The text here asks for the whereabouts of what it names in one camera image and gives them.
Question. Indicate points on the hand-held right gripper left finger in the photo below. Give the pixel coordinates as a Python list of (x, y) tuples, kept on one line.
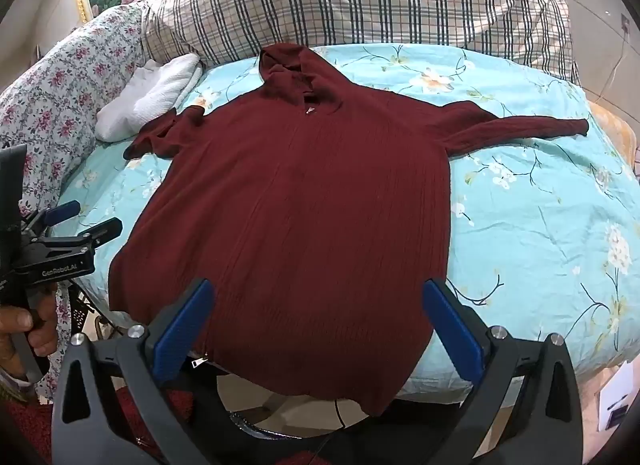
[(176, 332)]

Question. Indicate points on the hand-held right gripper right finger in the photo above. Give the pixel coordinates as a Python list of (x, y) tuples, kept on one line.
[(452, 327)]

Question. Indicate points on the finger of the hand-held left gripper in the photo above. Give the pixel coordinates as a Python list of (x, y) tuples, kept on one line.
[(102, 232), (62, 212)]

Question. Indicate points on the dark red hooded sweater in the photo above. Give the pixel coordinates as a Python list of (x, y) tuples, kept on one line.
[(300, 215)]

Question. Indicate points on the person's left hand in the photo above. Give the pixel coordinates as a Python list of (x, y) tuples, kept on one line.
[(35, 322)]

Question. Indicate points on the pink floral white cloth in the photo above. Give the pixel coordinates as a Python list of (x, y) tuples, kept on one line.
[(65, 110)]

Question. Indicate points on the red patterned rug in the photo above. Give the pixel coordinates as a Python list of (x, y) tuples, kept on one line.
[(100, 420)]

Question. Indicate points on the light blue floral bedsheet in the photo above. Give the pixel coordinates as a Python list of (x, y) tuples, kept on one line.
[(530, 205)]

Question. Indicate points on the white folded towel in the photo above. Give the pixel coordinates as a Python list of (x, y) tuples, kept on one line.
[(150, 95)]

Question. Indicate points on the white paper sheet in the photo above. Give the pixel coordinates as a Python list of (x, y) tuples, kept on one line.
[(617, 402)]

